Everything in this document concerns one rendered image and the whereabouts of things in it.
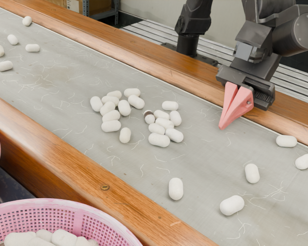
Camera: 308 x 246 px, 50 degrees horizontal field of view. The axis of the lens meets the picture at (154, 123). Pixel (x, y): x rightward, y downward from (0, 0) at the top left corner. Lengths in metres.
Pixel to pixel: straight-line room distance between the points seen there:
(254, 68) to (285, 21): 0.09
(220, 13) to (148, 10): 0.70
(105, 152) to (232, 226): 0.22
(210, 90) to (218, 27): 2.10
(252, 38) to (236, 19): 2.16
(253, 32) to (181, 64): 0.26
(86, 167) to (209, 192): 0.18
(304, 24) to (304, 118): 0.18
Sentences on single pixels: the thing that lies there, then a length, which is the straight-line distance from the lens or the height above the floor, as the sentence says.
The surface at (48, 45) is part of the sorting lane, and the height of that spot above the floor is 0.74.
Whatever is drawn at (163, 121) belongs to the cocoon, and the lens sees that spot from 0.57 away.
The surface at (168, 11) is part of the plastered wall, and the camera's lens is 2.99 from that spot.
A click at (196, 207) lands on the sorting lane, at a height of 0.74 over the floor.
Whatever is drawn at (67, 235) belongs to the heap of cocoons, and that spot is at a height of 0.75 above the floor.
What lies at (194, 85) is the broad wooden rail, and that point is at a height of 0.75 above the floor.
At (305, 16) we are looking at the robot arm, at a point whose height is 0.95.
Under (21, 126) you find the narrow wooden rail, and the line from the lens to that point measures 0.55.
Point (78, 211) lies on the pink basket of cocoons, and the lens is 0.41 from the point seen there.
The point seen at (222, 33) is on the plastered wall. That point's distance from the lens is 2.77.
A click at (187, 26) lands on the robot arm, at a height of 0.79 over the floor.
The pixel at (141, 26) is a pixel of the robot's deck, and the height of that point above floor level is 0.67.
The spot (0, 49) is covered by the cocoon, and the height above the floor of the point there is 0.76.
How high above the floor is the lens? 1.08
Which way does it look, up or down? 35 degrees down
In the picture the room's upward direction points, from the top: 7 degrees clockwise
